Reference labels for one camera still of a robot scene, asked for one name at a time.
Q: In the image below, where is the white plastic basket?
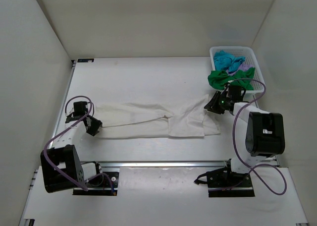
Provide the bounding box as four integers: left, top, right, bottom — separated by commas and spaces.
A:
210, 46, 264, 94

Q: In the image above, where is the green t shirt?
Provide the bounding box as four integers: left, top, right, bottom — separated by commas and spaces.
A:
208, 67, 255, 90

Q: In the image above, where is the black label sticker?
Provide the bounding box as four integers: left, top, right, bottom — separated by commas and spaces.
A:
77, 58, 94, 63

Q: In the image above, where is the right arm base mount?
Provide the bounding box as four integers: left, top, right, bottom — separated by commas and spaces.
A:
194, 166, 255, 198

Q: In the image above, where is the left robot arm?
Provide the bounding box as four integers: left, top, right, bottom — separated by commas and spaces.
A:
40, 101, 104, 193

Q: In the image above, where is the teal t shirt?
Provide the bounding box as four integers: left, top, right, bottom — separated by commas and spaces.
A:
213, 50, 246, 73

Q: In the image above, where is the aluminium table rail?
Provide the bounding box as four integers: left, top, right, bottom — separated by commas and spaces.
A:
100, 161, 226, 168

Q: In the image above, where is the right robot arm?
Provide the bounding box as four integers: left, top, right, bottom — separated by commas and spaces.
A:
204, 84, 285, 187

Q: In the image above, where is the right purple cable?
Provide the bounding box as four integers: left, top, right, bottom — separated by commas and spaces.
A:
227, 78, 288, 195

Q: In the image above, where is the lilac t shirt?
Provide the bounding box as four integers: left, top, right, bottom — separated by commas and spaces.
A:
229, 63, 254, 75

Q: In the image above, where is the white t shirt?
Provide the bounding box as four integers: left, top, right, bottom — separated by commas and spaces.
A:
95, 95, 220, 139

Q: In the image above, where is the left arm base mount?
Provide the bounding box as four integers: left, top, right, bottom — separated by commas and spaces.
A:
72, 167, 119, 196

